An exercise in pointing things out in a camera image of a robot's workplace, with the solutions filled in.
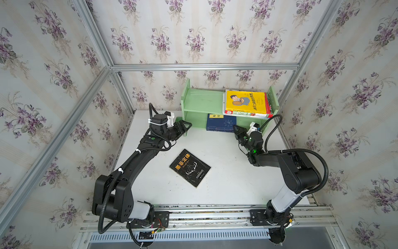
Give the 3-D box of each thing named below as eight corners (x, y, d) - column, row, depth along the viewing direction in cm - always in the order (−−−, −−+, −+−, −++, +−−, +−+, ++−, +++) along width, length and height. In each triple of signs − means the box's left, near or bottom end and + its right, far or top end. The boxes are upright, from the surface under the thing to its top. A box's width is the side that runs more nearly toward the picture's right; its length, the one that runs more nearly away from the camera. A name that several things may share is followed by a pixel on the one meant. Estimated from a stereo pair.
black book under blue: (169, 168, 92) (168, 166, 91) (185, 150, 100) (185, 148, 98) (196, 188, 85) (196, 187, 83) (211, 167, 93) (211, 166, 91)
